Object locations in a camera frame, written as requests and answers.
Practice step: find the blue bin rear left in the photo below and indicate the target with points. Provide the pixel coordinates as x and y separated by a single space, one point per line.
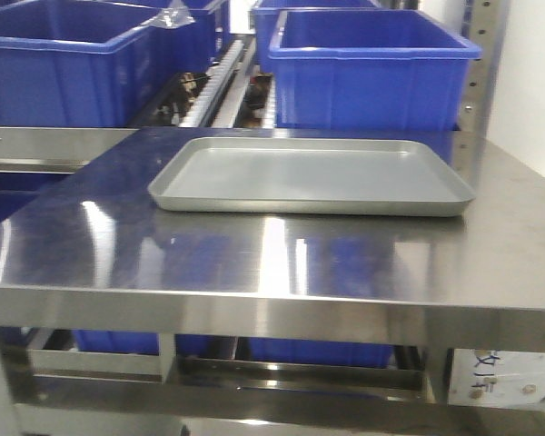
192 48

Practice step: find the clear plastic bag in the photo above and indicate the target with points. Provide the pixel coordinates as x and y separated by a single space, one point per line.
173 17

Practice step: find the blue bin front left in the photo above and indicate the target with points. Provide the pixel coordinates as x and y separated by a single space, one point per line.
78 63

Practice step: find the blue bin lower right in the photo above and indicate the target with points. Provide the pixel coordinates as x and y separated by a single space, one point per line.
351 354

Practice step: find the blue bin rear right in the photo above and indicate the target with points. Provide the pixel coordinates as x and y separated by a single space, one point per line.
265 15

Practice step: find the white labelled box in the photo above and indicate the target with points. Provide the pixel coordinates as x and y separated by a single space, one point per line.
496 378

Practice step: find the steel shelf front rail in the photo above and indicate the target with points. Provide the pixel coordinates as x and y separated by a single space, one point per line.
54 150

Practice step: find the blue bin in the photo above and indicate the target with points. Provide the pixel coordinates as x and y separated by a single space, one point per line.
265 15
78 63
192 48
367 69
19 189
351 354

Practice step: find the blue bin front right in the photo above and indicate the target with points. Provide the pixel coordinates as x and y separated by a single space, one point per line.
367 69

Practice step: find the grey metal tray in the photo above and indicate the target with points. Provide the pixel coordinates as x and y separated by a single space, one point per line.
310 176

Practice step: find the steel shelf upright post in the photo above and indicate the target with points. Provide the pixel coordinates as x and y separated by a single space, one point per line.
484 23

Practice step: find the white roller track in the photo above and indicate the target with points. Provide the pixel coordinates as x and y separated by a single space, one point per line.
207 104

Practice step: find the blue bin lower left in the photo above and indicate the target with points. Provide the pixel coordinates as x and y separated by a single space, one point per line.
19 189

